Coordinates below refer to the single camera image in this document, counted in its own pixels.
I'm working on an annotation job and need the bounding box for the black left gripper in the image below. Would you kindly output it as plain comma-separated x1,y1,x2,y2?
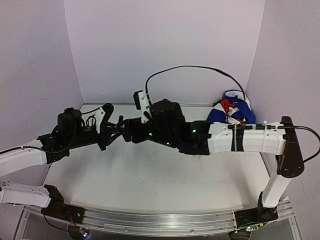
67,122,125,151

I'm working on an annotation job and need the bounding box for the black nail polish brush cap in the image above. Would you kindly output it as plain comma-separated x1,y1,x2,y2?
117,115,124,127

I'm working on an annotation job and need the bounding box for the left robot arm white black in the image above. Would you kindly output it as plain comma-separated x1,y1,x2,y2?
0,103,121,219

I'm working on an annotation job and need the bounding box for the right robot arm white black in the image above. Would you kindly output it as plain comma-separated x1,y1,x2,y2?
123,99,305,215

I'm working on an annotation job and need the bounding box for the blue white red jacket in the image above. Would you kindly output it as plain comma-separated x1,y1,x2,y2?
207,90,256,125

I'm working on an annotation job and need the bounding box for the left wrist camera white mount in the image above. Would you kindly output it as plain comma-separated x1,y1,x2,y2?
82,106,106,134

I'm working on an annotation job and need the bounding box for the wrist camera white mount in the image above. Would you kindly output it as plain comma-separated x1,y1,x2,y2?
82,106,106,134
133,90,152,124

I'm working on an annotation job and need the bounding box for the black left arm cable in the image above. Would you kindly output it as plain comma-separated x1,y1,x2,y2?
0,107,101,156

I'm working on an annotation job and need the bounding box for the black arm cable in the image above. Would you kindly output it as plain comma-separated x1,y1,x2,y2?
0,107,101,156
145,65,320,162

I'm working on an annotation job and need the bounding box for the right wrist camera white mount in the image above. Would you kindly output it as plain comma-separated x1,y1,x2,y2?
133,90,152,124

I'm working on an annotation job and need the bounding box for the aluminium front rail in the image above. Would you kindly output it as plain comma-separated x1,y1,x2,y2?
28,200,295,237

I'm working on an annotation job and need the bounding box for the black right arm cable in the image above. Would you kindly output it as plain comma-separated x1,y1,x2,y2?
145,65,320,162

